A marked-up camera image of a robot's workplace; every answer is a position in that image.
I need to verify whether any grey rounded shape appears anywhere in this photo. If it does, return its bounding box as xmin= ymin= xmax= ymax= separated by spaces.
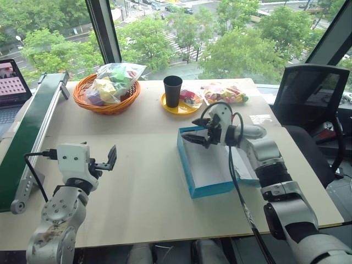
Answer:
xmin=126 ymin=241 xmax=153 ymax=264

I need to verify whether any red and white object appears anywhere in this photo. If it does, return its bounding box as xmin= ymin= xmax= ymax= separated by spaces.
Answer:
xmin=316 ymin=120 xmax=344 ymax=144

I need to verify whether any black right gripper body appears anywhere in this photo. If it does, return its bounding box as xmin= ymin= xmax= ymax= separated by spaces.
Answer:
xmin=205 ymin=114 xmax=222 ymax=147

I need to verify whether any dark window pillar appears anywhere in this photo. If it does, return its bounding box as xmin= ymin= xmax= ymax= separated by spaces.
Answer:
xmin=84 ymin=0 xmax=122 ymax=63

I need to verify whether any large clear bag of sweets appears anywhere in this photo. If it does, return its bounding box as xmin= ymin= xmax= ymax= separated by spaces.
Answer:
xmin=200 ymin=82 xmax=250 ymax=106

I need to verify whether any yellow plate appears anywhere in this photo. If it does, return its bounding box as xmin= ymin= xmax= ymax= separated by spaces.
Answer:
xmin=161 ymin=92 xmax=203 ymax=116

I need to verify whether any orange woven basket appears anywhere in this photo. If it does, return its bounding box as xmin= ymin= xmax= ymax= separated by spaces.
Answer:
xmin=73 ymin=73 xmax=141 ymax=116

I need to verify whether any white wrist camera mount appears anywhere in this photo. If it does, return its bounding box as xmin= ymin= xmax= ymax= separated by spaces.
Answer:
xmin=207 ymin=101 xmax=233 ymax=144
xmin=57 ymin=142 xmax=100 ymax=190

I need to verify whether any small clear bag of sweets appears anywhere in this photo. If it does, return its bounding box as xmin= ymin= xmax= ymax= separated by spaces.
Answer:
xmin=179 ymin=89 xmax=206 ymax=107

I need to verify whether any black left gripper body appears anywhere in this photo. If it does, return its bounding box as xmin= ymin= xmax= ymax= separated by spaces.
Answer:
xmin=88 ymin=157 xmax=114 ymax=179

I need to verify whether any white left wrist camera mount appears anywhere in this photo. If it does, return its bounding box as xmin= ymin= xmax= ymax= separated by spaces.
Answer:
xmin=57 ymin=142 xmax=100 ymax=190

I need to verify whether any open laptop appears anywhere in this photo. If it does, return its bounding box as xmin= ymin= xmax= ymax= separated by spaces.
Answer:
xmin=0 ymin=58 xmax=33 ymax=138

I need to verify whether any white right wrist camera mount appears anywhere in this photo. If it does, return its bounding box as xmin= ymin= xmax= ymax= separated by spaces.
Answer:
xmin=207 ymin=101 xmax=233 ymax=144

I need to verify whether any black plastic cup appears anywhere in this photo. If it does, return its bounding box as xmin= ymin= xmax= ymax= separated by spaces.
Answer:
xmin=163 ymin=75 xmax=183 ymax=108

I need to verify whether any green conveyor belt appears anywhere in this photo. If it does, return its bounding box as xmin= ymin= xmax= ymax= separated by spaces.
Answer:
xmin=0 ymin=71 xmax=70 ymax=215

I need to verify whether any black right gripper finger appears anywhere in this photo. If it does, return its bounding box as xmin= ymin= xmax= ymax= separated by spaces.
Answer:
xmin=181 ymin=133 xmax=210 ymax=150
xmin=191 ymin=117 xmax=212 ymax=129

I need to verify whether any clear bag of colourful toys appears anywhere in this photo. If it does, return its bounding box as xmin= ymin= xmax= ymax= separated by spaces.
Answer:
xmin=84 ymin=63 xmax=147 ymax=107

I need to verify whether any black mesh office chair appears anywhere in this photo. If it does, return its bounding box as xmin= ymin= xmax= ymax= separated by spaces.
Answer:
xmin=271 ymin=63 xmax=350 ymax=188

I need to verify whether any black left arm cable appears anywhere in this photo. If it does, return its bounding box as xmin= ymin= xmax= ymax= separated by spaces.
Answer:
xmin=23 ymin=148 xmax=58 ymax=203

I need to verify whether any blue cardboard shoe box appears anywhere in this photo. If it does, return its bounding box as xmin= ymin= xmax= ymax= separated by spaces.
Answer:
xmin=177 ymin=126 xmax=261 ymax=199

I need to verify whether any dark slanted window frame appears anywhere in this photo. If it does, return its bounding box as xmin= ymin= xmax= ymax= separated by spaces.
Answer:
xmin=305 ymin=0 xmax=352 ymax=67

